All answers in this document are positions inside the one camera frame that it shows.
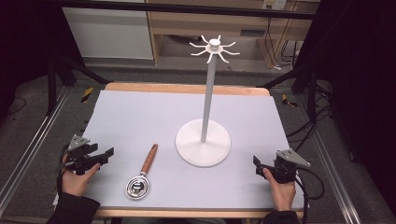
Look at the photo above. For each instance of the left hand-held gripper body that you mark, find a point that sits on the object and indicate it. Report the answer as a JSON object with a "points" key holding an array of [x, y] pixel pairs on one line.
{"points": [[81, 155]]}

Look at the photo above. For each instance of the white hook stand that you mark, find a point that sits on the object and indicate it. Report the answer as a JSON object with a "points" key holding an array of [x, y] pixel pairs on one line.
{"points": [[203, 146]]}

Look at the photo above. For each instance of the light grey table mat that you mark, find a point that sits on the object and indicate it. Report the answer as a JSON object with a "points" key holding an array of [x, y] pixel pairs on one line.
{"points": [[140, 124]]}

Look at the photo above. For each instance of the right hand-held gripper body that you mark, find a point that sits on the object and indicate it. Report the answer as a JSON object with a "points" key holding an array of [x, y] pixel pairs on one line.
{"points": [[285, 166]]}

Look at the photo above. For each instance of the white wall socket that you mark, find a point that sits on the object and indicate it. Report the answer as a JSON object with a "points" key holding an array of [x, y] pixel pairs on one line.
{"points": [[274, 3]]}

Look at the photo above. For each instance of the white cabinet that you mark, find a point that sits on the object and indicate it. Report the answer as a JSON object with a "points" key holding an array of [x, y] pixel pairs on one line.
{"points": [[109, 31]]}

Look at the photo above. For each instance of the aluminium floor rail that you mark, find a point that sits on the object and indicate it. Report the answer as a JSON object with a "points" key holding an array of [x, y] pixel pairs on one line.
{"points": [[37, 140], [330, 168]]}

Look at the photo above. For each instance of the person's left hand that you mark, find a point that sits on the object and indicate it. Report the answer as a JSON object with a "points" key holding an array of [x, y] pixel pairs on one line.
{"points": [[74, 182]]}

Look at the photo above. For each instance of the yellow black floor tape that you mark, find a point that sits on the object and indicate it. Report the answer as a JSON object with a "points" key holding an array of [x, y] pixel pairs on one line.
{"points": [[289, 101], [87, 94]]}

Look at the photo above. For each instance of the person's right hand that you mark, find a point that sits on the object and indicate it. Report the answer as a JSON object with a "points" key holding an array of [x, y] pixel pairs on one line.
{"points": [[281, 194]]}

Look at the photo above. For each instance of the black metal stand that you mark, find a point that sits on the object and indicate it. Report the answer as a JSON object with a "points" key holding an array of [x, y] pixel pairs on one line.
{"points": [[51, 87], [311, 90]]}

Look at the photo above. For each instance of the black curtain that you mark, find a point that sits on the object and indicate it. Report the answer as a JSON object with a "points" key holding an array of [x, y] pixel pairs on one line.
{"points": [[364, 77], [21, 46]]}

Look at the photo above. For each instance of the black horizontal bar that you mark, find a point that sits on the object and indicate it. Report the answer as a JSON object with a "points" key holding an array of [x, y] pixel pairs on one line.
{"points": [[186, 8]]}

